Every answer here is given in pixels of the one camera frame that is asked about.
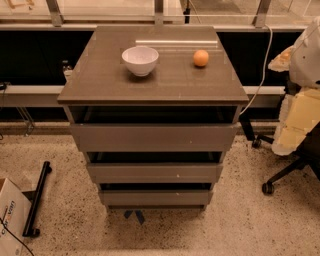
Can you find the grey bottom drawer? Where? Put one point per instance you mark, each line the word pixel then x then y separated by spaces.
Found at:
pixel 166 198

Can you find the black metal bar stand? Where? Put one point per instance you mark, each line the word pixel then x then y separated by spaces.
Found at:
pixel 34 197

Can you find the grey top drawer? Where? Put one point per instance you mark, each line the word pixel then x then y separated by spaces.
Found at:
pixel 152 138

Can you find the grey drawer cabinet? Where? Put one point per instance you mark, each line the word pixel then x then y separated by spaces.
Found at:
pixel 102 90

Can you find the white bowl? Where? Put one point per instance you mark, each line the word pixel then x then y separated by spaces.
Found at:
pixel 140 60

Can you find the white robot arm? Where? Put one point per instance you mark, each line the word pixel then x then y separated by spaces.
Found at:
pixel 304 69

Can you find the cardboard box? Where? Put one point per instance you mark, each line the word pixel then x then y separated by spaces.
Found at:
pixel 14 209

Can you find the blue tape cross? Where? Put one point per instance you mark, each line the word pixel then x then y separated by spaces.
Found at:
pixel 138 213

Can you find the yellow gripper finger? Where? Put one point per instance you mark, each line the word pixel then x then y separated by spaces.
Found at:
pixel 282 61

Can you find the orange fruit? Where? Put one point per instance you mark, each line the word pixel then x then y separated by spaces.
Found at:
pixel 201 58

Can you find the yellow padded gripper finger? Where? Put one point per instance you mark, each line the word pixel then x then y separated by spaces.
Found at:
pixel 299 114

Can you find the grey drawer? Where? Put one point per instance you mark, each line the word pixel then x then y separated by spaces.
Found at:
pixel 154 173
pixel 152 138
pixel 166 198

